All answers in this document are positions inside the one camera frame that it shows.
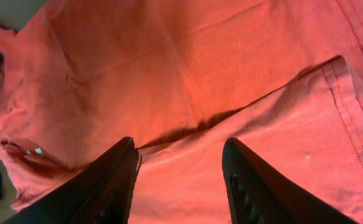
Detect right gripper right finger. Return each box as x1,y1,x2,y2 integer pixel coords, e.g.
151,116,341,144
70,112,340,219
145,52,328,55
222,138,355,224

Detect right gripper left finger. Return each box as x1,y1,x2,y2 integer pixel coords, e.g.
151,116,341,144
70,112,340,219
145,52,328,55
5,137,139,224

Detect orange FRAM t-shirt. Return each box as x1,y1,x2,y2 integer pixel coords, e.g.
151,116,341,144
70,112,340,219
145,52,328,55
0,0,363,223

